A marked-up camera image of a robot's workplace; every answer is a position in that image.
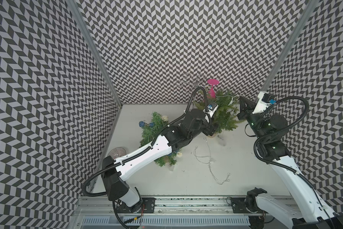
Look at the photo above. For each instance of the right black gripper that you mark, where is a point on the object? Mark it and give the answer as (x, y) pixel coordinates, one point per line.
(245, 109)

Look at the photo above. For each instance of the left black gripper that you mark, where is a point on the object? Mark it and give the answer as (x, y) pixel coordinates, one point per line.
(209, 128)

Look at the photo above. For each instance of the light green fern tree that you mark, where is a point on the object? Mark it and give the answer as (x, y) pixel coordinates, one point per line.
(226, 114)

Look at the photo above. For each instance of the thin wire fairy light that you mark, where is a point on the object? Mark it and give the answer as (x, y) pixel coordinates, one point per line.
(209, 160)

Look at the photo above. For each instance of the dark green christmas tree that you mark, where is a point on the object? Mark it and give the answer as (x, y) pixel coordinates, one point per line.
(157, 134)

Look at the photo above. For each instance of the clear battery box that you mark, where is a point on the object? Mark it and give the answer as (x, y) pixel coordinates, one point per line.
(171, 167)

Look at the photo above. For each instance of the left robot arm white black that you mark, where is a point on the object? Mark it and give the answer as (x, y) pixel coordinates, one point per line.
(111, 180)

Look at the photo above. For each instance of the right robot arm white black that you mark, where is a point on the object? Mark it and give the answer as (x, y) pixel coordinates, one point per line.
(314, 212)

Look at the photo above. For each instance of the pink hourglass ornament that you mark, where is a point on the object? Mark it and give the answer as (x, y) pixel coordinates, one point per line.
(212, 83)

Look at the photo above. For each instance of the chrome jewelry stand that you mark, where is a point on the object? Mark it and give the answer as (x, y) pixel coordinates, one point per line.
(190, 81)

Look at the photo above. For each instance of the pink glass bowl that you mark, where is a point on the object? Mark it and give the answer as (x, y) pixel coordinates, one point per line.
(116, 153)

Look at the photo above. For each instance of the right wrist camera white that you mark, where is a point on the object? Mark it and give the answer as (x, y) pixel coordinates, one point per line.
(265, 99)

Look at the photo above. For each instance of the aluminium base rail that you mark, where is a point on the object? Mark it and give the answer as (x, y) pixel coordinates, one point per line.
(172, 212)

